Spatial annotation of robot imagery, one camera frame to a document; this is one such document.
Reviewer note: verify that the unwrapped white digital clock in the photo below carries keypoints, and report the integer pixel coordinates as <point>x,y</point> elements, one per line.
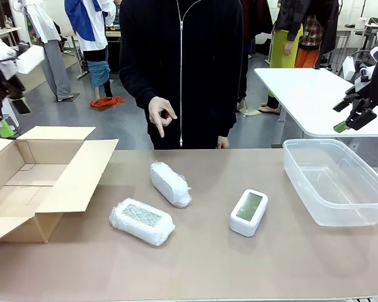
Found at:
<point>249,208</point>

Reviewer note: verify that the bubble-wrapped clock with visible screen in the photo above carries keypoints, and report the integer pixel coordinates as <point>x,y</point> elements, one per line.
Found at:
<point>141,217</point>

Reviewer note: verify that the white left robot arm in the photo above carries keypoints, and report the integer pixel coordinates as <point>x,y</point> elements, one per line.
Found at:
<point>0,50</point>

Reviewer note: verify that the person's left forearm black sleeve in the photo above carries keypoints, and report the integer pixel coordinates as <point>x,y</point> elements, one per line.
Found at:
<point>236,104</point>

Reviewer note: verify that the person's right forearm black sleeve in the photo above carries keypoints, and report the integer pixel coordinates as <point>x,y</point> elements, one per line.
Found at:
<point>135,88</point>

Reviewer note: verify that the bubble-wrapped clock fully white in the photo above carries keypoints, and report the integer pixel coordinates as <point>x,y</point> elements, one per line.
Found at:
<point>168,184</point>

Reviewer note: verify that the person's left hand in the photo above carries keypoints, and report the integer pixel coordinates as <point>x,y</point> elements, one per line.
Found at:
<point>223,143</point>

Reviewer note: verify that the person's right hand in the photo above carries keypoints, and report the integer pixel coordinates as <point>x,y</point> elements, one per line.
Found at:
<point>159,110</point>

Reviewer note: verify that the black floor mat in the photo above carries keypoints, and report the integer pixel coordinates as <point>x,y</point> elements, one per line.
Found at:
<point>21,106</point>

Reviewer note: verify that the white side table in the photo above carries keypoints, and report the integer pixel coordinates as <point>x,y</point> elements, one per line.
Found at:
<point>302,94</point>

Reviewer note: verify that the grey background desk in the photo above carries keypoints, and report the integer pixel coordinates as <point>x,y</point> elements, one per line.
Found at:
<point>346,34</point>

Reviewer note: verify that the figure in plaid shirt orange trousers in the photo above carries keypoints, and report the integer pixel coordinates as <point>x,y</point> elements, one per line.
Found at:
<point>309,44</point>

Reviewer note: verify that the clear plastic container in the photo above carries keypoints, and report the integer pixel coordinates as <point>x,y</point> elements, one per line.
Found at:
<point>334,188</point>

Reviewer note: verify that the figure in white shirt grey trousers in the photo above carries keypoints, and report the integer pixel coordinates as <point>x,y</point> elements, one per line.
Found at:
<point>55,63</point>

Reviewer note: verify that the wooden background desk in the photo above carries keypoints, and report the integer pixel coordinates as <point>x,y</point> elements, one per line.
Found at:
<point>6,33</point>

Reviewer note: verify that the figure in yellow apron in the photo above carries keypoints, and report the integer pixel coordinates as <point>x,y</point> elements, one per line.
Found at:
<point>282,47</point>

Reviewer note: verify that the open cardboard box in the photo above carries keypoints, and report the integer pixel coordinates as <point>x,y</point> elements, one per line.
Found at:
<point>82,176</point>

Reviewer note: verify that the orange cloth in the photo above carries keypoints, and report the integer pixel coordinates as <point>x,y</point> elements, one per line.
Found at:
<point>108,101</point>

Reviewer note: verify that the figure in white blue jacket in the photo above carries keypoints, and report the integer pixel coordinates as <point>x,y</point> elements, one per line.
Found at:
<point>88,22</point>

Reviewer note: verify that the dark red hanging garment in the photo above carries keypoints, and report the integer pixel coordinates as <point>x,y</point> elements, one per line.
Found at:
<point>255,15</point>

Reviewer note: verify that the person in black zip hoodie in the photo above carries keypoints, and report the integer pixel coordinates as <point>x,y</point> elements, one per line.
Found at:
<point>182,63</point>

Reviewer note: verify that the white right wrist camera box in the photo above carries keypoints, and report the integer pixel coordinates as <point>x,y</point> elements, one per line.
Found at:
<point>356,74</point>

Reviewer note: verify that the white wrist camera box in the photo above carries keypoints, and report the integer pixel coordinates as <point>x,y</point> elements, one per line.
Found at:
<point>356,74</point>
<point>30,59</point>

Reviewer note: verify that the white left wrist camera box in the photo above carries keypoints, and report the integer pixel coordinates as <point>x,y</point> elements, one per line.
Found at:
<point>30,59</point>

